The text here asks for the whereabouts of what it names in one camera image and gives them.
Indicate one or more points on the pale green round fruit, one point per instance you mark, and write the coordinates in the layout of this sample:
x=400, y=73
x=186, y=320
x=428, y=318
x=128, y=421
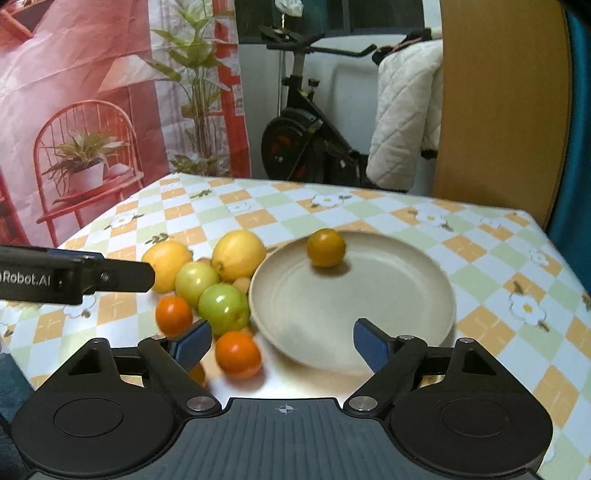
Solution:
x=196, y=279

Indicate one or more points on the yellow lemon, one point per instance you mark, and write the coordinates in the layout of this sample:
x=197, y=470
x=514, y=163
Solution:
x=238, y=254
x=164, y=263

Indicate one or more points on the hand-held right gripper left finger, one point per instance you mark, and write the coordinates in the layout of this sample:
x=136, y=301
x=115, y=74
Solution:
x=195, y=342

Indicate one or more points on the dark blue cloth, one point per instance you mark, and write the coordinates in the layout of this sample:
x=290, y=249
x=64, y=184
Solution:
x=14, y=392

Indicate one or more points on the dark greenish orange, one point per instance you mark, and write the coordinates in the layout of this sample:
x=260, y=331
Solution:
x=327, y=248

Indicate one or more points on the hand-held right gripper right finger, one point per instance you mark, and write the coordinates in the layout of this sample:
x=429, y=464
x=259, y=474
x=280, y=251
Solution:
x=369, y=344

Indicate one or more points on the black exercise bike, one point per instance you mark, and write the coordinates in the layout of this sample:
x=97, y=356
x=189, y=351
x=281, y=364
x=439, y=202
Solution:
x=288, y=138

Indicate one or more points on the teal curtain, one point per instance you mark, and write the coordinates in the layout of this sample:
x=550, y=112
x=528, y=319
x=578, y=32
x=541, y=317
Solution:
x=579, y=138

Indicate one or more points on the dark window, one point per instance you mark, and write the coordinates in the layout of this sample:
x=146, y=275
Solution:
x=369, y=18

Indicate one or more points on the wooden board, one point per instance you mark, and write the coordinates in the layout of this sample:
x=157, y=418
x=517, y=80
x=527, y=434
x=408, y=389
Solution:
x=498, y=115

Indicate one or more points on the white quilted jacket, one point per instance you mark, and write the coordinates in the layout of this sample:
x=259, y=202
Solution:
x=401, y=115

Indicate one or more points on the pink printed backdrop cloth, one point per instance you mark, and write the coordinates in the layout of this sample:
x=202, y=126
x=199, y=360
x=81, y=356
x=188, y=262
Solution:
x=92, y=69

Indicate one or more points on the beige round plate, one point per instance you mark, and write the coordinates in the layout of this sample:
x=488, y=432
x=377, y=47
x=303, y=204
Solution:
x=323, y=314

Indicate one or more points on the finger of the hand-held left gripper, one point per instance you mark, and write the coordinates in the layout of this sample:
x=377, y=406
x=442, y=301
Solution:
x=124, y=277

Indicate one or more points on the small orange mandarin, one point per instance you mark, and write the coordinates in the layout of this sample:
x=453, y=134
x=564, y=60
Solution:
x=238, y=353
x=173, y=316

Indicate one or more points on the bright green round fruit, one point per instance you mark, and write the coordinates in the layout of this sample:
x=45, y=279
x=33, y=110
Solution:
x=224, y=307

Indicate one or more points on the dark patched orange mandarin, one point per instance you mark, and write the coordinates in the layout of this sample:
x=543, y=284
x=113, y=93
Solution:
x=199, y=374

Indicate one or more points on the small brown longan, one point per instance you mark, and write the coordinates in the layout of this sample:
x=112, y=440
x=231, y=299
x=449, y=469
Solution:
x=204, y=262
x=241, y=284

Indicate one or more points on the checked floral tablecloth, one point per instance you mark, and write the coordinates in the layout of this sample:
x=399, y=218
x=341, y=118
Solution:
x=369, y=217

